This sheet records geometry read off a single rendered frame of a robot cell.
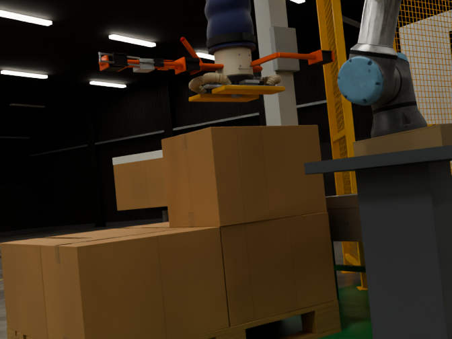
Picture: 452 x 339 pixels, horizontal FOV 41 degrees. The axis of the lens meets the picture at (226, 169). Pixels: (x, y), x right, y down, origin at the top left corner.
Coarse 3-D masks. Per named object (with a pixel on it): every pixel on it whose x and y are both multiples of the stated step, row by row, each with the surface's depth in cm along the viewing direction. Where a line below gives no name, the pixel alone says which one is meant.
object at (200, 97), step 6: (210, 90) 279; (192, 96) 275; (198, 96) 271; (204, 96) 272; (210, 96) 273; (216, 96) 275; (222, 96) 277; (228, 96) 279; (246, 96) 285; (252, 96) 288; (258, 96) 290
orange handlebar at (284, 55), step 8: (264, 56) 264; (272, 56) 259; (280, 56) 258; (288, 56) 260; (296, 56) 263; (304, 56) 266; (312, 56) 269; (104, 64) 238; (168, 64) 253; (176, 64) 256; (200, 64) 263; (208, 64) 265; (216, 64) 268; (256, 64) 269
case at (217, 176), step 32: (224, 128) 246; (256, 128) 256; (288, 128) 266; (192, 160) 254; (224, 160) 244; (256, 160) 254; (288, 160) 265; (320, 160) 276; (192, 192) 255; (224, 192) 243; (256, 192) 253; (288, 192) 263; (320, 192) 274; (192, 224) 257; (224, 224) 242
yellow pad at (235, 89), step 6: (234, 84) 264; (258, 84) 272; (216, 90) 260; (222, 90) 257; (228, 90) 258; (234, 90) 260; (240, 90) 261; (246, 90) 263; (252, 90) 264; (258, 90) 266; (264, 90) 268; (270, 90) 270; (276, 90) 272; (282, 90) 274
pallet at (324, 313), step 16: (320, 304) 268; (336, 304) 273; (256, 320) 247; (272, 320) 252; (304, 320) 272; (320, 320) 267; (336, 320) 272; (16, 336) 274; (208, 336) 233; (224, 336) 237; (240, 336) 242; (288, 336) 265; (304, 336) 262; (320, 336) 266
